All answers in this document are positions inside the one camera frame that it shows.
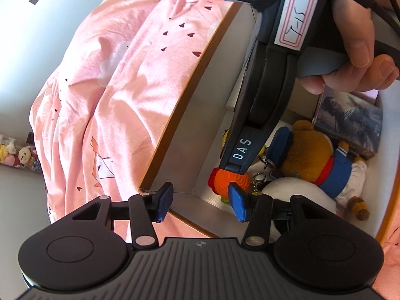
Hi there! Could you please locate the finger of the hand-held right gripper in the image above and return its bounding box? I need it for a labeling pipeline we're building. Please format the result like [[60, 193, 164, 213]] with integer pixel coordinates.
[[220, 159, 247, 175]]

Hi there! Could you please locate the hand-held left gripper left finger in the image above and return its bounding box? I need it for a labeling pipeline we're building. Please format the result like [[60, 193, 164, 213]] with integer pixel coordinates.
[[71, 182, 174, 251]]

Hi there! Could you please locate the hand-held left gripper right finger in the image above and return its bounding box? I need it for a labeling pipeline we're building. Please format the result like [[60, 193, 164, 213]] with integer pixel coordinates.
[[228, 184, 340, 251]]

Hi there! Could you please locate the orange crochet toy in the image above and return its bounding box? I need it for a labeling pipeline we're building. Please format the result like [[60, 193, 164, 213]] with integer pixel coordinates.
[[208, 167, 252, 205]]

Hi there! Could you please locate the orange cardboard box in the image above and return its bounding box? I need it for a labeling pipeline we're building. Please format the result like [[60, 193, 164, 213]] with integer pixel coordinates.
[[137, 1, 400, 247]]

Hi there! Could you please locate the white plush with black ear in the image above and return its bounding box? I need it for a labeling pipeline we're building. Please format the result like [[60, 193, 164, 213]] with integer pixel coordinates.
[[256, 176, 346, 235]]

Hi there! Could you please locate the orange bear plush blue outfit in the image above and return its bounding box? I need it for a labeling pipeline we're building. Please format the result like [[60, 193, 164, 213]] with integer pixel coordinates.
[[269, 119, 369, 222]]

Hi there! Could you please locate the photo print box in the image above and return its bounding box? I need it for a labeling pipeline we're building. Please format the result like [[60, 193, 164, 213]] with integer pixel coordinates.
[[312, 84, 383, 160]]

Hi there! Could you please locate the person's right hand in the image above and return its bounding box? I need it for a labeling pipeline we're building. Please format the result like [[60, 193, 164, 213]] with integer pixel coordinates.
[[300, 0, 400, 95]]

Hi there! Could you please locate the pink printed blanket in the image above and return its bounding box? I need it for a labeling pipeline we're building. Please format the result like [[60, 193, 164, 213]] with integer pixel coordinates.
[[29, 0, 400, 297]]

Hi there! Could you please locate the clear tube of plush toys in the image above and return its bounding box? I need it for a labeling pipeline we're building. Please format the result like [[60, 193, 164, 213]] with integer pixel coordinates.
[[0, 133, 43, 173]]

